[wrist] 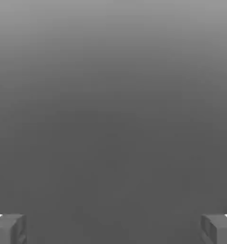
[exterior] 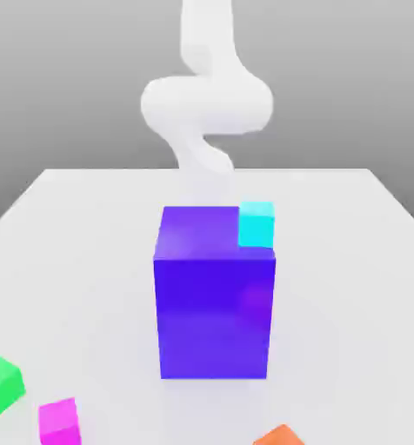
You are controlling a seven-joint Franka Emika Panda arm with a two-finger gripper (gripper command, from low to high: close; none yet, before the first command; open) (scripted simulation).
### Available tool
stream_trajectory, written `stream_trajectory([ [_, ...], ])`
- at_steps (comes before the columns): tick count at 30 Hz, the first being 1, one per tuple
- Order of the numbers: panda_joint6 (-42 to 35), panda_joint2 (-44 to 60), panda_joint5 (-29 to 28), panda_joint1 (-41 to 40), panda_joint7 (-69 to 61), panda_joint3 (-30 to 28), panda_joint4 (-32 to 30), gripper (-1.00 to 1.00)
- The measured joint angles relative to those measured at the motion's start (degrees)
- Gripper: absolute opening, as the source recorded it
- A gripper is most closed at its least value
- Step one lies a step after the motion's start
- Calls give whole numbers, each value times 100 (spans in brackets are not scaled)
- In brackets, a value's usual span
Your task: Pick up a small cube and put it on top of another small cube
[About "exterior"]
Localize small magenta cube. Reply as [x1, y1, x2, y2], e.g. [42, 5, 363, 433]
[37, 396, 83, 445]

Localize large purple box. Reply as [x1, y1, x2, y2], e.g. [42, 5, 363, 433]
[152, 205, 277, 381]

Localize small cyan cube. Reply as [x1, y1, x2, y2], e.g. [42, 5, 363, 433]
[237, 200, 276, 249]

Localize small green cube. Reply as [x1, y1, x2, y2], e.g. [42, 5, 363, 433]
[0, 355, 27, 417]

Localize small orange cube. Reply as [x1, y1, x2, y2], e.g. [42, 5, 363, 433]
[251, 423, 306, 445]

